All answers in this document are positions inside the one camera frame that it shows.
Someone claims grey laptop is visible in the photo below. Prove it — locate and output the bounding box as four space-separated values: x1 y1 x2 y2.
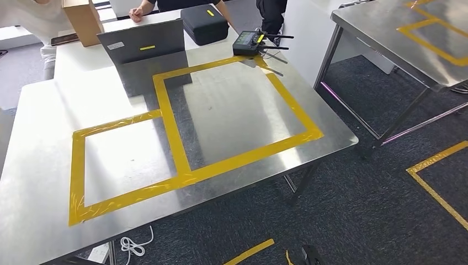
96 19 188 67

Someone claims yellow floor tape square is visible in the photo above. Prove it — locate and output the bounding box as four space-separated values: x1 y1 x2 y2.
406 140 468 232

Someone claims white knotted power cable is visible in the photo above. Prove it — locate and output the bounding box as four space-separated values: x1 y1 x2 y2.
120 225 155 257

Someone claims dark smartphone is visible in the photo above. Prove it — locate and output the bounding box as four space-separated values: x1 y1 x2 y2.
50 33 79 47

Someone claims large yellow tape frame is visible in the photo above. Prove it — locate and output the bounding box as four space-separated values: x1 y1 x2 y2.
152 55 325 184

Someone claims person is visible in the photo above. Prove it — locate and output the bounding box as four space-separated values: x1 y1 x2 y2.
0 0 74 81
129 0 235 31
255 0 289 36

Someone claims small yellow tape frame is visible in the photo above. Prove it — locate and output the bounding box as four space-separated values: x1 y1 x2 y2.
68 109 191 227

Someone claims white desk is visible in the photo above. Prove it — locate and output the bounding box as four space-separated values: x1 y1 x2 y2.
0 107 16 176
54 3 242 80

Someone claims black hard case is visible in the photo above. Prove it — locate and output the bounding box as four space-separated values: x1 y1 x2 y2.
180 3 230 47

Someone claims brown cardboard box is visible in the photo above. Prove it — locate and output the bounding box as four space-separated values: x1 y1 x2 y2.
61 0 105 48

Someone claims white partition panel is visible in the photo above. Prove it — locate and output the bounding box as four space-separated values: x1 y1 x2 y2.
281 0 396 88

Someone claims black remote controller with antennas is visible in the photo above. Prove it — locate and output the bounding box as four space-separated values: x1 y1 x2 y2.
232 30 295 57

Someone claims stainless steel table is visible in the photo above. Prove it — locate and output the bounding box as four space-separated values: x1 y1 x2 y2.
313 0 468 147
0 44 360 265

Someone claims white power strip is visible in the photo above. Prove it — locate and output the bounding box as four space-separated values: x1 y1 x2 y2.
87 243 110 265

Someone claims long yellow floor tape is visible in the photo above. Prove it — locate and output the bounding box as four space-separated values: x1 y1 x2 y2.
223 238 275 265

